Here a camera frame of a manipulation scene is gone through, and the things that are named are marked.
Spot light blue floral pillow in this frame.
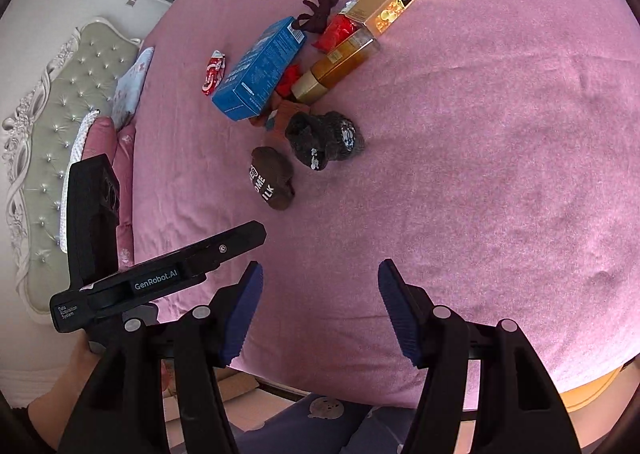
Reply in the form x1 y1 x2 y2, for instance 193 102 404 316
111 47 155 130

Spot white lace pillow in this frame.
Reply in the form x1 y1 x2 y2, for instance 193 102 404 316
59 109 102 253

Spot person's purple patterned pants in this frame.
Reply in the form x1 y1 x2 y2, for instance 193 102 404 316
234 391 417 454

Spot wooden bed frame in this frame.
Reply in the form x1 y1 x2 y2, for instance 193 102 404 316
559 358 637 416

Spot blue cardboard box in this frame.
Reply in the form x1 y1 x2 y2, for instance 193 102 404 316
211 16 307 121

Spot small red packet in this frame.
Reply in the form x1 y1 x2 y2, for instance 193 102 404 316
275 64 304 98

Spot brown sock with white letters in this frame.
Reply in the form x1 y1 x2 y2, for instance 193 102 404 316
248 146 296 211

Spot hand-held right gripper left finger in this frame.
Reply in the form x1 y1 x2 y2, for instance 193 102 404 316
57 261 264 454

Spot person's left forearm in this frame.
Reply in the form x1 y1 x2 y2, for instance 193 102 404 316
27 338 103 440

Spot amber bottle with gold cap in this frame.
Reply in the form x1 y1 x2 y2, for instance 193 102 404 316
291 31 382 105

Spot dark fuzzy sock bundle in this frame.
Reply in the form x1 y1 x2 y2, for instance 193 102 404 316
284 110 365 173

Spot red plastic wrapper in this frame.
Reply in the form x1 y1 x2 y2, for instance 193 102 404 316
312 14 362 54

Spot red and white snack wrapper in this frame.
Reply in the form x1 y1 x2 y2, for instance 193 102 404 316
199 50 229 96

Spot brown packet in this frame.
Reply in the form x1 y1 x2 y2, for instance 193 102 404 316
249 101 312 133

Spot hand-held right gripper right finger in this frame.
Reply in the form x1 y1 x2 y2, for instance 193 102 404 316
378 259 583 454

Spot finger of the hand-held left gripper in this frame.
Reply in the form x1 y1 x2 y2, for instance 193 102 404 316
204 221 267 276

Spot grey tufted headboard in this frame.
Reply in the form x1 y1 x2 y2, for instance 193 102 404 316
0 17 143 325

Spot dark maroon ribbon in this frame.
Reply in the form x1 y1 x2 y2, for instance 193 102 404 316
291 0 344 34

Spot pink bedsheet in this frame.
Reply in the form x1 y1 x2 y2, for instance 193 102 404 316
120 0 640 410

